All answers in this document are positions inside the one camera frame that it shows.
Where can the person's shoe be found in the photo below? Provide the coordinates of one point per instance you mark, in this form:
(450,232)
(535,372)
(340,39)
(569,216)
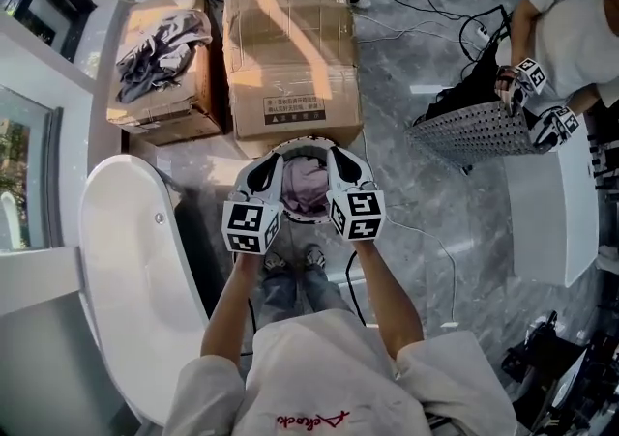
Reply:
(315,256)
(275,261)

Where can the large taped cardboard box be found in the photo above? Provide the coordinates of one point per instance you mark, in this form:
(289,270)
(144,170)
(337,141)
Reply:
(290,62)

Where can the black cloth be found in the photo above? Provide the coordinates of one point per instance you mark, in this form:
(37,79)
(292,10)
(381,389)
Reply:
(474,86)

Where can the glass window pane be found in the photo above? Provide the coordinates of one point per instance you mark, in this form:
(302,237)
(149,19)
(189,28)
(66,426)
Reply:
(24,158)

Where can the person's left forearm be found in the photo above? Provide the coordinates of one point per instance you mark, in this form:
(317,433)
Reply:
(232,308)

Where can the flat cardboard box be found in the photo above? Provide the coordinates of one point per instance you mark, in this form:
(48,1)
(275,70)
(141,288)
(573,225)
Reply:
(193,100)

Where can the white power strip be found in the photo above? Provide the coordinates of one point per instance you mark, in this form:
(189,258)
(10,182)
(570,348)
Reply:
(480,33)

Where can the person's left shoe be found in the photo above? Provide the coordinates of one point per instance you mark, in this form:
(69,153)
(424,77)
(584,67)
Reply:
(275,261)

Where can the person's leg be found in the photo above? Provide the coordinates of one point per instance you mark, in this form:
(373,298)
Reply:
(329,289)
(283,294)

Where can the person's right leg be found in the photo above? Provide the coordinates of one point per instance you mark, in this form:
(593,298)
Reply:
(329,289)

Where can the pink cloth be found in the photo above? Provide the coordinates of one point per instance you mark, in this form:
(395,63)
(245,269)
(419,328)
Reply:
(304,187)

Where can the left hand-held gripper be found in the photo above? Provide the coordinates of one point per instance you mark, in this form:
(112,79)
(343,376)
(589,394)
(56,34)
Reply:
(246,226)

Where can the black framed window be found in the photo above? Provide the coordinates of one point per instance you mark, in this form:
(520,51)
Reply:
(58,13)

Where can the white bathtub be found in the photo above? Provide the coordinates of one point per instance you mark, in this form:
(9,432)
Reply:
(130,255)

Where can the perforated metal basket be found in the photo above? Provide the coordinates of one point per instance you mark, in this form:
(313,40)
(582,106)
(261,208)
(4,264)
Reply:
(474,134)

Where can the person's left leg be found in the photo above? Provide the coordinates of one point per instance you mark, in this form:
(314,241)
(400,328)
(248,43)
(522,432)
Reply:
(283,294)

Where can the person's right shoe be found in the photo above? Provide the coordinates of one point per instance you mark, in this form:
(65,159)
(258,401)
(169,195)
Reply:
(315,256)

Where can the round laundry basket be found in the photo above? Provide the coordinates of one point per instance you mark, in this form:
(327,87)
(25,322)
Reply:
(309,140)

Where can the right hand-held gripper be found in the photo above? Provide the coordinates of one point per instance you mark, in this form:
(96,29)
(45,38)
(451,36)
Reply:
(360,212)

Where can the person's right forearm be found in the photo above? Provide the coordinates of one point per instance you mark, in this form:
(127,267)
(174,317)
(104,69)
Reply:
(387,299)

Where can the grey clothes pile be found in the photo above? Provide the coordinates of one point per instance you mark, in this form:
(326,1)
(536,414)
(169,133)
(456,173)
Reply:
(155,52)

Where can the person's cream shirt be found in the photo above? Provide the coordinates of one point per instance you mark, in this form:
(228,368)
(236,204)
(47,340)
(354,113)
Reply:
(329,376)

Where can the white cabinet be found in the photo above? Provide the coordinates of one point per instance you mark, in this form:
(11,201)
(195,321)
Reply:
(551,212)

